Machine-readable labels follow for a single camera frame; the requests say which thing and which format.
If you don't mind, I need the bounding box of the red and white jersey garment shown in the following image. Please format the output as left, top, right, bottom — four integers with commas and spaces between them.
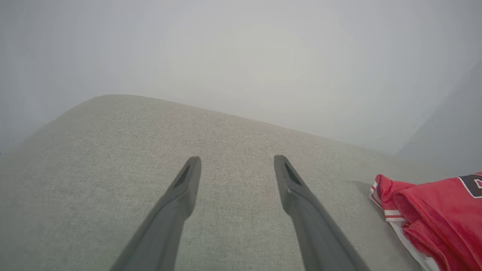
369, 172, 482, 271

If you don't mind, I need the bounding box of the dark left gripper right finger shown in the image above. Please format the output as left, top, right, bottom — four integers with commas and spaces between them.
274, 155, 372, 271

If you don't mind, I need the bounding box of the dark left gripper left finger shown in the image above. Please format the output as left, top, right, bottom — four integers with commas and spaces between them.
108, 157, 202, 271

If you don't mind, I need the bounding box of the grey fabric sofa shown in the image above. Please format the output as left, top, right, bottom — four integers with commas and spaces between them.
0, 94, 482, 271

